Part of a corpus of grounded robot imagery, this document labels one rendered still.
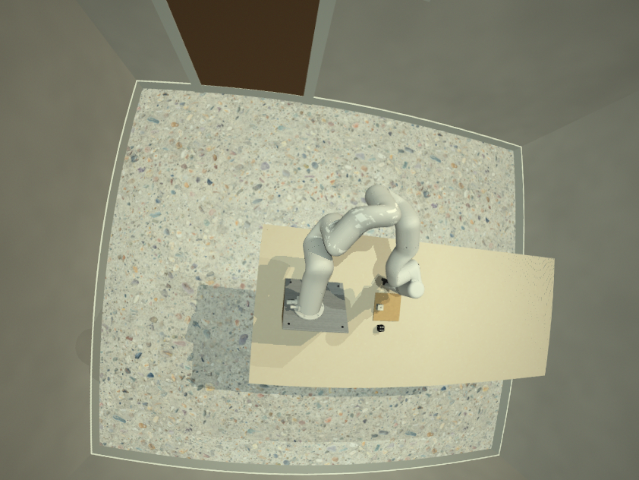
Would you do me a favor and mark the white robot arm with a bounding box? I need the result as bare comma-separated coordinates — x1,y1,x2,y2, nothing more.
286,185,424,320

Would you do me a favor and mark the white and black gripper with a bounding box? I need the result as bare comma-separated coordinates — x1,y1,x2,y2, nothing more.
381,278,397,292

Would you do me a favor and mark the tan flat mat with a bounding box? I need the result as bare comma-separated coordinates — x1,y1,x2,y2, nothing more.
373,292,401,321

